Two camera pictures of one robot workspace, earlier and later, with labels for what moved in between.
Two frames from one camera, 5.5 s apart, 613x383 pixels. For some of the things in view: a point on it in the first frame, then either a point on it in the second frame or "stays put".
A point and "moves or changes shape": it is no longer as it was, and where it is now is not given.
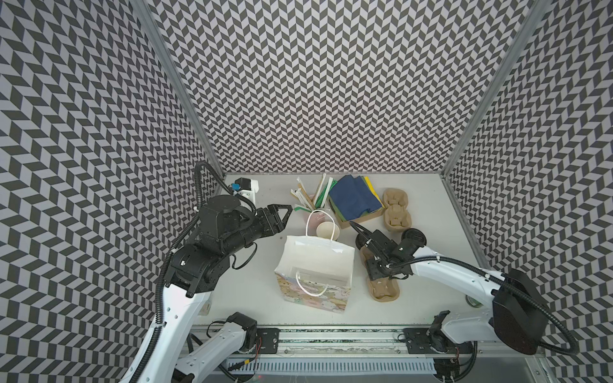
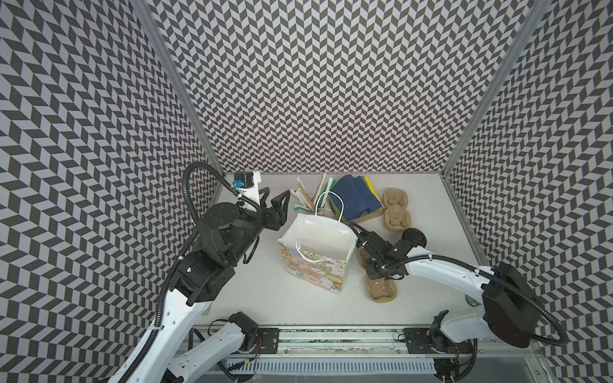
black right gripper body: x=379 y=268 stays put
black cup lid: x=417 y=234 stays put
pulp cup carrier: x=382 y=290 stays put
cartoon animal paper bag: x=315 y=271 moves or changes shape
